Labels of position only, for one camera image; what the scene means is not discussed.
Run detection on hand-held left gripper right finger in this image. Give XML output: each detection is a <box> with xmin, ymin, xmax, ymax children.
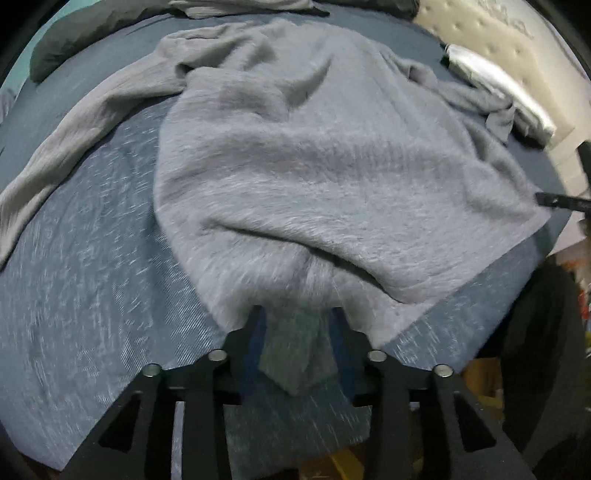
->
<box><xmin>328</xmin><ymin>307</ymin><xmax>539</xmax><ymax>480</ymax></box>

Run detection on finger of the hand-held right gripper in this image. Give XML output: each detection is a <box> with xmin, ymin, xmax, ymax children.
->
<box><xmin>534</xmin><ymin>191</ymin><xmax>591</xmax><ymax>212</ymax></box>

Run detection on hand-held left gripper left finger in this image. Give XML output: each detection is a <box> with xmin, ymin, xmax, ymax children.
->
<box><xmin>60</xmin><ymin>305</ymin><xmax>269</xmax><ymax>480</ymax></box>

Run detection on grey quilted sweater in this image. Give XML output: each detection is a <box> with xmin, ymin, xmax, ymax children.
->
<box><xmin>0</xmin><ymin>18</ymin><xmax>552</xmax><ymax>398</ymax></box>

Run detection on white folded clothes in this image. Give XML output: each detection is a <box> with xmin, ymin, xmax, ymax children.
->
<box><xmin>441</xmin><ymin>44</ymin><xmax>555</xmax><ymax>144</ymax></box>

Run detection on person's dark clothing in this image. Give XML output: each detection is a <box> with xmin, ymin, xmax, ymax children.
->
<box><xmin>503</xmin><ymin>258</ymin><xmax>591</xmax><ymax>467</ymax></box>

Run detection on blue bed sheet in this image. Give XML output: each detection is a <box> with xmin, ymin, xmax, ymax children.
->
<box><xmin>0</xmin><ymin>9</ymin><xmax>568</xmax><ymax>472</ymax></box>

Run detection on cream tufted headboard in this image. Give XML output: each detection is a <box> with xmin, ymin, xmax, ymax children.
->
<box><xmin>411</xmin><ymin>0</ymin><xmax>591</xmax><ymax>153</ymax></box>

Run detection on light grey crumpled garment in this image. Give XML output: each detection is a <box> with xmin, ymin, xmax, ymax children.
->
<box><xmin>168</xmin><ymin>0</ymin><xmax>331</xmax><ymax>19</ymax></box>

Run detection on dark grey rolled duvet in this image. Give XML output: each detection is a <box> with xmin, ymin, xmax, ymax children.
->
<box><xmin>30</xmin><ymin>0</ymin><xmax>421</xmax><ymax>84</ymax></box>

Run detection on wooden bed frame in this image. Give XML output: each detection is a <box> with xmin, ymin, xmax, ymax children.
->
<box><xmin>462</xmin><ymin>357</ymin><xmax>506</xmax><ymax>421</ymax></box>

